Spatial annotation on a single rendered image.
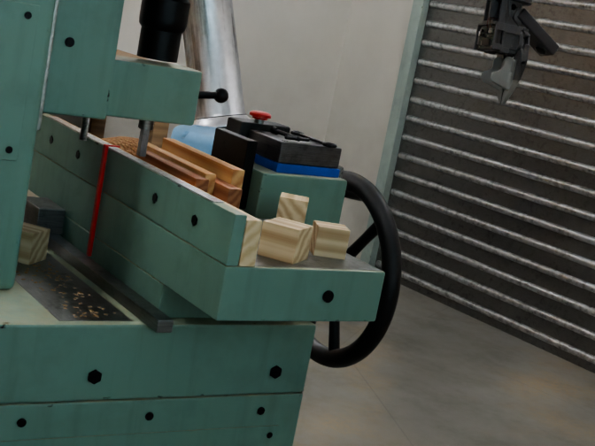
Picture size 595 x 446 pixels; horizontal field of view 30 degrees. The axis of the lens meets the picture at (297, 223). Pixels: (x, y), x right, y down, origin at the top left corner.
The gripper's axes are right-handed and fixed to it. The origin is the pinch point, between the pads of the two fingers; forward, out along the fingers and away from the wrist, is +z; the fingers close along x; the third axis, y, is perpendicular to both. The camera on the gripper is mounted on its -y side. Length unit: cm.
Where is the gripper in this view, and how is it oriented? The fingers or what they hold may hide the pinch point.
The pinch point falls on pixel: (506, 98)
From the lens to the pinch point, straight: 225.5
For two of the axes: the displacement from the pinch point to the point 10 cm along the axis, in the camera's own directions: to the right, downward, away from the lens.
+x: 3.7, 1.1, -9.2
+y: -9.2, -1.3, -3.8
